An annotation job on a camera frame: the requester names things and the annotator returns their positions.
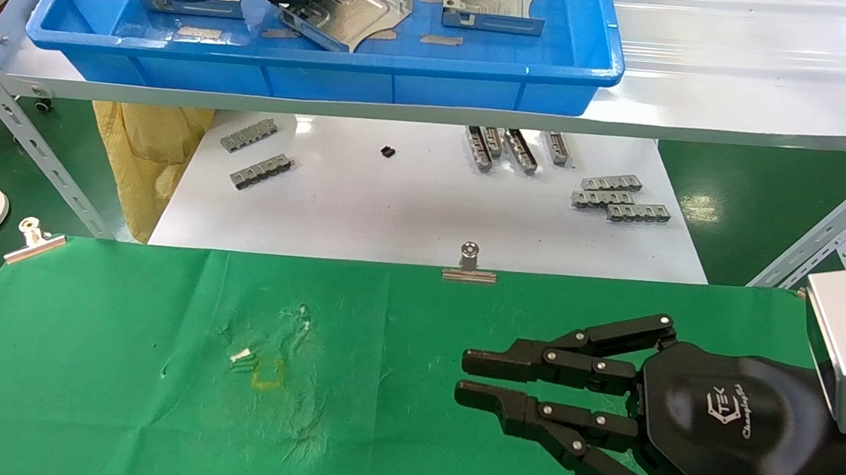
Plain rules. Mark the blue plastic tray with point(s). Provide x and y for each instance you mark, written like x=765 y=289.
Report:
x=329 y=80

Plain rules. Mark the silver binder clip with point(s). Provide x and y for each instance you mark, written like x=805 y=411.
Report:
x=469 y=275
x=35 y=246

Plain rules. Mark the small black part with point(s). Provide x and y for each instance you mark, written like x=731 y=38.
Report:
x=387 y=152

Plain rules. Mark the grey metal rail part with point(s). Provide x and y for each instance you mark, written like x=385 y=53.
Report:
x=639 y=213
x=601 y=199
x=521 y=151
x=248 y=136
x=557 y=148
x=611 y=183
x=262 y=171
x=494 y=143
x=478 y=149

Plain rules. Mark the white metal shelf rack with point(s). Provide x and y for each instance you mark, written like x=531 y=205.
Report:
x=709 y=117

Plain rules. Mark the small white paper scrap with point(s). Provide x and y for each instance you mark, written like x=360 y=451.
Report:
x=240 y=355

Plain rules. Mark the yellow plastic bag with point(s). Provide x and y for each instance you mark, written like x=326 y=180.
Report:
x=146 y=160

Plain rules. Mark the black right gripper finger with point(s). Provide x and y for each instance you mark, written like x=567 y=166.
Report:
x=534 y=362
x=522 y=414

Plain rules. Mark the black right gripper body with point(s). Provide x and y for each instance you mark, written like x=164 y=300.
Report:
x=743 y=426

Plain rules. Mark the green cloth mat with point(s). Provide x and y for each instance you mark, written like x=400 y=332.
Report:
x=420 y=360

